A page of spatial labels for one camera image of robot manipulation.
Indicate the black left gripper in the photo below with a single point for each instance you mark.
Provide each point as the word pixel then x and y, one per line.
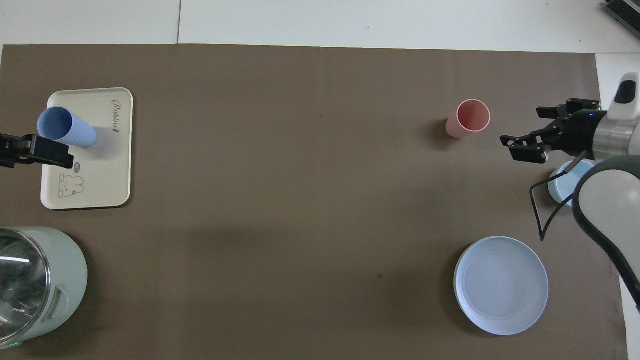
pixel 5 150

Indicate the pink cup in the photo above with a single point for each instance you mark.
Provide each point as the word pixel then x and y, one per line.
pixel 470 117

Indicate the grey ridged device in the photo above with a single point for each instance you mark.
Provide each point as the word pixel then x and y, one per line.
pixel 625 12

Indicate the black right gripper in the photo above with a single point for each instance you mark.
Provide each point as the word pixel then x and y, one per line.
pixel 580 132

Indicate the light blue bowl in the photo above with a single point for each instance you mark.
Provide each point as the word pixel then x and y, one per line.
pixel 562 187

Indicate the mint green electric pot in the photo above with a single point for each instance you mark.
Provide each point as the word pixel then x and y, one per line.
pixel 67 270

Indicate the blue ribbed cup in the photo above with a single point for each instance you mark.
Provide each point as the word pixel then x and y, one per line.
pixel 67 127

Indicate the brown paper table mat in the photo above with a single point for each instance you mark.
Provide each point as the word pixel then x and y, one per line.
pixel 310 200

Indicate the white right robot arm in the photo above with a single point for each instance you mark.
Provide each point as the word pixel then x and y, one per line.
pixel 612 195

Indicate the pale blue plate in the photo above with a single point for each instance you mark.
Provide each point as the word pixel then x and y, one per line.
pixel 501 285

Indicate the cream rabbit print tray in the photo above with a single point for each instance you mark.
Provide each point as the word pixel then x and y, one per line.
pixel 100 175

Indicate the glass pot lid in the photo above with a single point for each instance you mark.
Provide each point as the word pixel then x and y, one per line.
pixel 22 285

